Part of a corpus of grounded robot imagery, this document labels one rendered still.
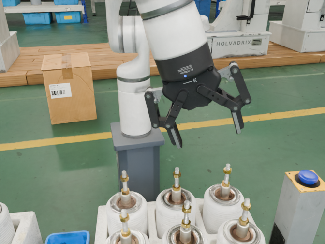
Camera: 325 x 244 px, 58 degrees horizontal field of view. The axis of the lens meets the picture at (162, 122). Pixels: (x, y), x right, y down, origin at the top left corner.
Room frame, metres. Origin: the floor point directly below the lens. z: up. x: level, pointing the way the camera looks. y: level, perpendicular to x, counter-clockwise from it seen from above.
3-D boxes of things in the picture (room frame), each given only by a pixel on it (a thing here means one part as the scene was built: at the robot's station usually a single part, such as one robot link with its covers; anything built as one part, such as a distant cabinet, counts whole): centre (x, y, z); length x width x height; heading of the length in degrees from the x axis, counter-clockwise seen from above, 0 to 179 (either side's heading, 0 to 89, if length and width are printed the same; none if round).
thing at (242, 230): (0.44, -0.16, 0.26); 0.02 x 0.02 x 0.03
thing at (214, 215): (0.55, -0.15, 0.16); 0.10 x 0.10 x 0.18
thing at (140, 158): (0.78, 0.08, 0.15); 0.15 x 0.15 x 0.30; 13
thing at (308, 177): (0.53, -0.33, 0.32); 0.04 x 0.04 x 0.02
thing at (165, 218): (0.54, -0.03, 0.16); 0.10 x 0.10 x 0.18
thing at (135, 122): (0.78, 0.08, 0.39); 0.09 x 0.09 x 0.17; 13
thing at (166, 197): (0.54, -0.03, 0.25); 0.08 x 0.08 x 0.01
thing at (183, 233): (0.42, -0.05, 0.26); 0.02 x 0.02 x 0.03
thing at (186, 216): (0.42, -0.05, 0.31); 0.01 x 0.01 x 0.08
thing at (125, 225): (0.41, 0.07, 0.30); 0.01 x 0.01 x 0.08
